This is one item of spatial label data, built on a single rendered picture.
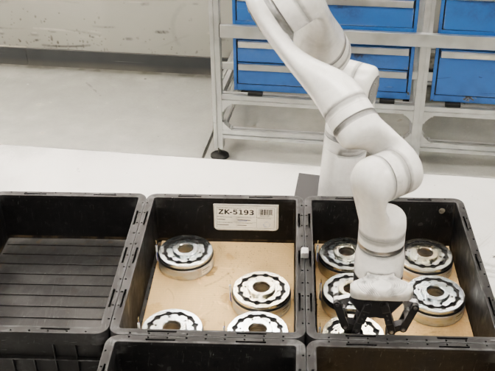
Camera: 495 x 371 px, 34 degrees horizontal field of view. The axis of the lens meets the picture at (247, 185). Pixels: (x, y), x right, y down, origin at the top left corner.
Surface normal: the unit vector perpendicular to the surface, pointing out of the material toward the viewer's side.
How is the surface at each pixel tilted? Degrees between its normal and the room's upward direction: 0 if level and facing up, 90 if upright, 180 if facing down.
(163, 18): 90
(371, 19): 90
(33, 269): 0
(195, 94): 0
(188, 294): 0
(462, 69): 90
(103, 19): 90
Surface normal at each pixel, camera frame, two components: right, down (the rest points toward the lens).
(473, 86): -0.16, 0.52
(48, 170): -0.01, -0.85
